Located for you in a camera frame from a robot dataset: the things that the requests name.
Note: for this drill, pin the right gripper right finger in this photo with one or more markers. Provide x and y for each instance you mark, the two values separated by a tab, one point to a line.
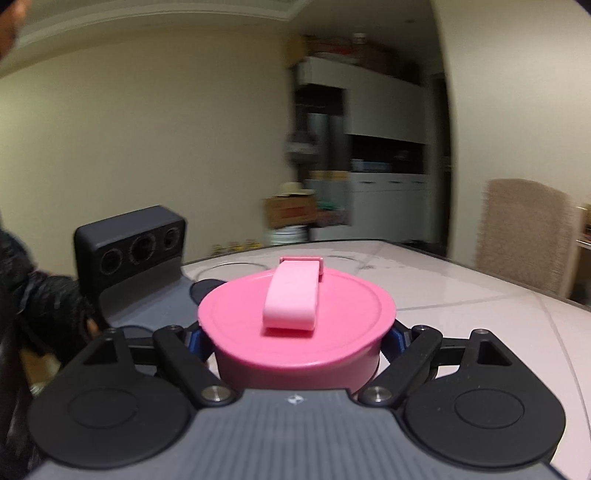
470	402

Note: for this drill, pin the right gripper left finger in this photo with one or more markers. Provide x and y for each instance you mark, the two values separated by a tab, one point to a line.
123	400

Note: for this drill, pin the pink jar lid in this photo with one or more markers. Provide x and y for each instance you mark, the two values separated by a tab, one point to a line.
301	325

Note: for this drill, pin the left hand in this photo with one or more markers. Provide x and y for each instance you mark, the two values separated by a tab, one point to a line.
42	343

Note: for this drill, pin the cardboard box with hat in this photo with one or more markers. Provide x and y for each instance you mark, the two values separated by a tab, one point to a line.
292	205

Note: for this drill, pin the white grey cabinet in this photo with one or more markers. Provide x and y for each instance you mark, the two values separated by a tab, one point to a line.
360	143

